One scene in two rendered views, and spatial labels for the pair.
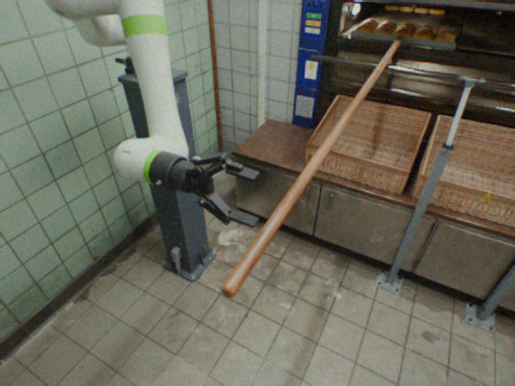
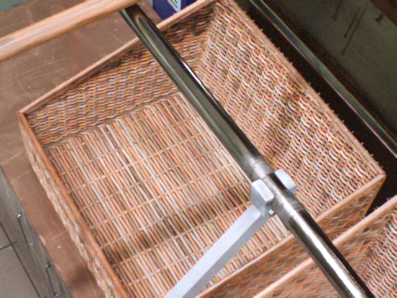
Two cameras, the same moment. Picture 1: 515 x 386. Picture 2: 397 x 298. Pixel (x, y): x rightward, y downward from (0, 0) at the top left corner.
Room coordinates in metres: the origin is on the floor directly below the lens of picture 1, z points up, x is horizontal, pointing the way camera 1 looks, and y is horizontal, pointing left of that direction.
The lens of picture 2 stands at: (0.85, -1.12, 1.96)
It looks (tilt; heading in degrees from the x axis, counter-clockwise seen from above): 52 degrees down; 29
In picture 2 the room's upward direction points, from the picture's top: 1 degrees clockwise
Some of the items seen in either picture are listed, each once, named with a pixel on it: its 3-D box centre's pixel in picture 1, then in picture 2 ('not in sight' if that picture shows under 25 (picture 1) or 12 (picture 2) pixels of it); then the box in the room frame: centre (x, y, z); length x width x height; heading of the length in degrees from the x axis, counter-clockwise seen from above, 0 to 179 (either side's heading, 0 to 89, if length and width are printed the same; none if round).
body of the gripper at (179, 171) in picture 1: (195, 180); not in sight; (0.63, 0.14, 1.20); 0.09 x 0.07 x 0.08; 62
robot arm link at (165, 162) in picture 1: (172, 171); not in sight; (0.67, 0.21, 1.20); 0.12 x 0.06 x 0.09; 152
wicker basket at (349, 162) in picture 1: (366, 140); (187, 165); (1.66, -0.64, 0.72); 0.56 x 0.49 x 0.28; 60
